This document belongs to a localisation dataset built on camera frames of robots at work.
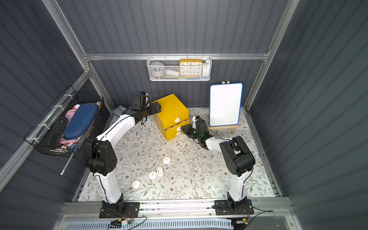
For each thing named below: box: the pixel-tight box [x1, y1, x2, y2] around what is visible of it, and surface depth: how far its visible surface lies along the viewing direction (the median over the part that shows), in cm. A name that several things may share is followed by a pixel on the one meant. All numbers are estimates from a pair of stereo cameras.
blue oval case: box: [63, 103, 100, 140], surface depth 69 cm
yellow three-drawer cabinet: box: [151, 93, 190, 141], surface depth 93 cm
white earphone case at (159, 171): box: [156, 166, 164, 178], surface depth 86 cm
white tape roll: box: [149, 61, 166, 78], surface depth 88 cm
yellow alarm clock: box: [179, 58, 204, 78], surface depth 91 cm
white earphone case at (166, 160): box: [162, 156, 172, 165], surface depth 92 cm
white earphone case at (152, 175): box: [148, 171, 158, 180], surface depth 86 cm
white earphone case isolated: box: [131, 180, 141, 189], surface depth 82 cm
